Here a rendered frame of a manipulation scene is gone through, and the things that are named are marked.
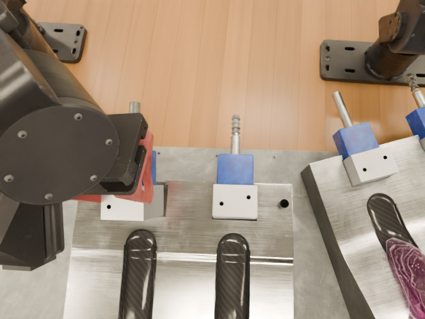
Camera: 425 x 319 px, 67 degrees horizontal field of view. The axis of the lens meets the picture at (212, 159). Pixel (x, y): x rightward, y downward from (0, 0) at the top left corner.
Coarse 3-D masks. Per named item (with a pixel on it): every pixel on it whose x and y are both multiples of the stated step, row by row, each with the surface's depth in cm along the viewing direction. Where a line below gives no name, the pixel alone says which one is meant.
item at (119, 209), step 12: (132, 108) 36; (156, 192) 36; (108, 204) 34; (120, 204) 34; (132, 204) 33; (144, 204) 33; (156, 204) 36; (108, 216) 34; (120, 216) 34; (132, 216) 33; (144, 216) 33; (156, 216) 36
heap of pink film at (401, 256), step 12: (396, 240) 39; (396, 252) 38; (408, 252) 38; (420, 252) 37; (396, 264) 37; (408, 264) 37; (420, 264) 36; (396, 276) 37; (408, 276) 36; (420, 276) 35; (408, 288) 35; (420, 288) 34; (408, 300) 35; (420, 300) 34; (420, 312) 34
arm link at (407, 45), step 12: (408, 0) 39; (420, 0) 37; (408, 12) 39; (420, 12) 36; (408, 24) 39; (420, 24) 37; (408, 36) 39; (420, 36) 38; (396, 48) 41; (408, 48) 40; (420, 48) 40
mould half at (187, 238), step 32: (192, 192) 39; (288, 192) 39; (96, 224) 38; (128, 224) 38; (160, 224) 38; (192, 224) 38; (224, 224) 38; (256, 224) 38; (288, 224) 38; (96, 256) 38; (160, 256) 38; (192, 256) 37; (256, 256) 37; (288, 256) 37; (96, 288) 37; (160, 288) 37; (192, 288) 37; (256, 288) 36; (288, 288) 36
